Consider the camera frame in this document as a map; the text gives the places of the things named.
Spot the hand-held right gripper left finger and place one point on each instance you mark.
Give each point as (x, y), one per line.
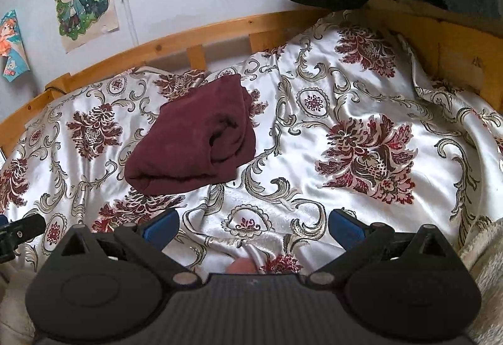
(161, 230)

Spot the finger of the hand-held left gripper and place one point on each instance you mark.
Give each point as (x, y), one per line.
(27, 227)

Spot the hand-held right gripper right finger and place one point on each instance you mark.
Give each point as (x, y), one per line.
(342, 228)

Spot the maroon long-sleeved sweater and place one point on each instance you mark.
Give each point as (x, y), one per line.
(188, 148)

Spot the person's right hand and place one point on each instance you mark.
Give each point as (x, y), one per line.
(241, 267)

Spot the cream cloth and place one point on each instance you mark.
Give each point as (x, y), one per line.
(13, 298)

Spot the white floral satin blanket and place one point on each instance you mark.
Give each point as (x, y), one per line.
(334, 125)

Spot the beige fuzzy blanket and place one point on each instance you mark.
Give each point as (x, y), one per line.
(485, 270)

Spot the curled orange-haired character wall poster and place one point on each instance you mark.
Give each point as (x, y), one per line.
(11, 46)

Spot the wooden bed frame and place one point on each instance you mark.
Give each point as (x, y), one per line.
(165, 42)

